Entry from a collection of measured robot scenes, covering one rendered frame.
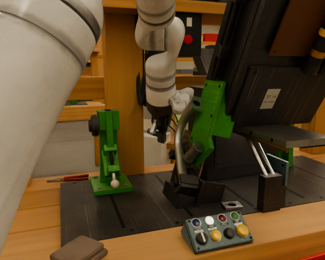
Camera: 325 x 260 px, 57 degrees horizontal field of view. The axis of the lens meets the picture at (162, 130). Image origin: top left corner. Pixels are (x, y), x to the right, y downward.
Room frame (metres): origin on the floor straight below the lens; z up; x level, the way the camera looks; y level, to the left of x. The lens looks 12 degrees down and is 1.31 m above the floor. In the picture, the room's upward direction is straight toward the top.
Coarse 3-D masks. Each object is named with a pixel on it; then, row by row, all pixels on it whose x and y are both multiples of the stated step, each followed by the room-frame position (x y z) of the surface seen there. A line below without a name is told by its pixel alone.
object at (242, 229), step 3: (240, 225) 0.66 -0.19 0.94; (243, 225) 0.66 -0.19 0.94; (237, 228) 0.65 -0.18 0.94; (240, 228) 0.65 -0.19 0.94; (243, 228) 0.65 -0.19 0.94; (246, 228) 0.65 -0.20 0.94; (237, 231) 0.65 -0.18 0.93; (240, 231) 0.64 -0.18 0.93; (243, 231) 0.64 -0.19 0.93; (246, 231) 0.64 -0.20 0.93; (240, 234) 0.64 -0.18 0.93; (243, 234) 0.64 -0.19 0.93; (246, 234) 0.64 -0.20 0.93
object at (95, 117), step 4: (92, 116) 0.98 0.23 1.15; (96, 116) 0.98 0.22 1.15; (88, 120) 0.99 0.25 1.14; (92, 120) 0.96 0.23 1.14; (96, 120) 0.96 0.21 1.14; (88, 124) 0.99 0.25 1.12; (92, 124) 0.96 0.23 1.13; (96, 124) 0.96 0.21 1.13; (92, 128) 0.96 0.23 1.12; (96, 128) 0.96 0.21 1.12; (92, 132) 0.96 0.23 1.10; (96, 132) 0.96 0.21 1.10; (96, 136) 0.98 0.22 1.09
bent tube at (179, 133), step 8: (192, 104) 0.93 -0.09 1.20; (200, 104) 0.94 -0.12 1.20; (184, 112) 0.97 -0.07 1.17; (192, 112) 0.95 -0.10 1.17; (184, 120) 0.98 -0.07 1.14; (176, 128) 0.99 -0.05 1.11; (184, 128) 0.99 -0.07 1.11; (176, 136) 0.98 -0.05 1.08; (176, 144) 0.96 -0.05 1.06; (176, 152) 0.94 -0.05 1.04; (176, 160) 0.92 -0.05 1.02; (184, 168) 0.89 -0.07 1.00
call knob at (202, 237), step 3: (198, 234) 0.62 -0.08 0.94; (201, 234) 0.62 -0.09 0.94; (204, 234) 0.62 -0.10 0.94; (198, 237) 0.61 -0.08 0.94; (201, 237) 0.61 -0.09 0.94; (204, 237) 0.61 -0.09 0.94; (207, 237) 0.62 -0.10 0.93; (198, 240) 0.61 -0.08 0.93; (201, 240) 0.61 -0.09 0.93; (204, 240) 0.61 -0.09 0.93; (207, 240) 0.61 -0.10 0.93; (201, 243) 0.61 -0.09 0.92; (204, 243) 0.61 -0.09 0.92
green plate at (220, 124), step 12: (204, 84) 0.97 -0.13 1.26; (216, 84) 0.90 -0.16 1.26; (204, 96) 0.95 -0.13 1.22; (216, 96) 0.88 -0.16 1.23; (204, 108) 0.92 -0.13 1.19; (216, 108) 0.86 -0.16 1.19; (204, 120) 0.90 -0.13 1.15; (216, 120) 0.88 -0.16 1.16; (228, 120) 0.89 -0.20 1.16; (192, 132) 0.95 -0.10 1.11; (204, 132) 0.88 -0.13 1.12; (216, 132) 0.88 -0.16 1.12; (228, 132) 0.89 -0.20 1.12
